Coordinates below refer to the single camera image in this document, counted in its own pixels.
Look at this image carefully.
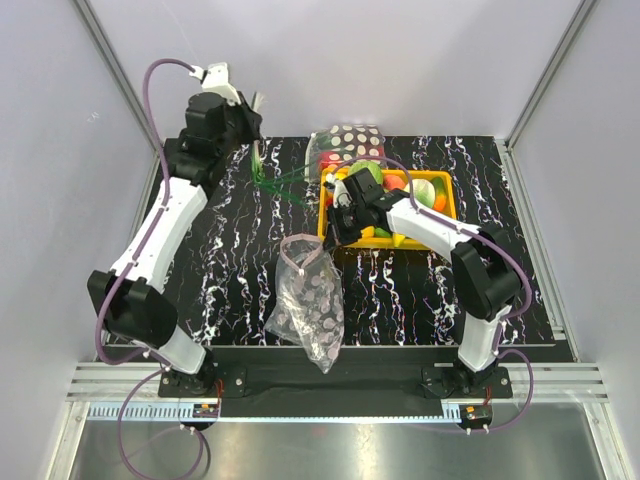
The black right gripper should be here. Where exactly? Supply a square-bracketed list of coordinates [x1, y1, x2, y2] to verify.
[322, 202, 368, 253]

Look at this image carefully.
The yellow fake pear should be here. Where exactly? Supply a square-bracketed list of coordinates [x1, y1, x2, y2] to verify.
[361, 226, 375, 239]

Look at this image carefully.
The green fake leaf vegetable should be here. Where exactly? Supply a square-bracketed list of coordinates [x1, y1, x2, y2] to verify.
[348, 160, 384, 185]

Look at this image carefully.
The green fake scallion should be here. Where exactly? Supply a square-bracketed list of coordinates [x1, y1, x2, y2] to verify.
[249, 90, 321, 209]

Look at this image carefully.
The clear zip top bag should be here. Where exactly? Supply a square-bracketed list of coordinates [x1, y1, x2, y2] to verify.
[265, 234, 345, 374]

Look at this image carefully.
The yellow fake banana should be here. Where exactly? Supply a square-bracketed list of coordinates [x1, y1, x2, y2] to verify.
[392, 233, 406, 248]

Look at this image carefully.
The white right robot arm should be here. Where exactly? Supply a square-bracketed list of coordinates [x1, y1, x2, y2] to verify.
[323, 170, 530, 397]

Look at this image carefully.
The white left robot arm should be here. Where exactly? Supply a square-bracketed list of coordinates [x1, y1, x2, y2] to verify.
[87, 92, 262, 396]

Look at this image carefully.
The fake peach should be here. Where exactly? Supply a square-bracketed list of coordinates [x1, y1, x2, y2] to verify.
[383, 174, 407, 191]

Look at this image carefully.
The polka dot zip bag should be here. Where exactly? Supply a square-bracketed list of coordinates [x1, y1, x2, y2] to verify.
[305, 124, 385, 182]

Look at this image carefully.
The green fake cabbage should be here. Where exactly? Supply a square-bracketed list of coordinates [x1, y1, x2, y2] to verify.
[411, 179, 436, 208]

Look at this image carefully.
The small fake carrot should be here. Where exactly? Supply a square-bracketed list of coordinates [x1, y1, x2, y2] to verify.
[431, 177, 447, 213]

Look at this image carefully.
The yellow plastic bin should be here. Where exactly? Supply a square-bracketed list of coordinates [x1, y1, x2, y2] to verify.
[317, 165, 457, 250]

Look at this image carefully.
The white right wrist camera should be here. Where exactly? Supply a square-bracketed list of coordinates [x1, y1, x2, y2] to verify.
[324, 173, 351, 208]

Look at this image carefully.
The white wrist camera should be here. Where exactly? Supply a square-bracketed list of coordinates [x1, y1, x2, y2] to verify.
[324, 173, 351, 208]
[189, 62, 241, 106]

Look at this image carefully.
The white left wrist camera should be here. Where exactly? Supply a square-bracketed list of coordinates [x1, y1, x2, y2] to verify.
[189, 62, 241, 106]

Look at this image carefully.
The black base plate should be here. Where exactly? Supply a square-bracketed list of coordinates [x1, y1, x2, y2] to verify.
[159, 346, 513, 400]

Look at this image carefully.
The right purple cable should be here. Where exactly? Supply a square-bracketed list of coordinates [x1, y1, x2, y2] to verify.
[324, 156, 536, 431]

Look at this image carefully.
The purple cable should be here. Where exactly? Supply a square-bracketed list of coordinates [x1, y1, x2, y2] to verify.
[324, 156, 536, 431]
[93, 58, 211, 479]

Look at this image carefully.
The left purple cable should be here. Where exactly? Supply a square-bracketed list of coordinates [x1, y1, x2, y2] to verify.
[93, 58, 211, 479]

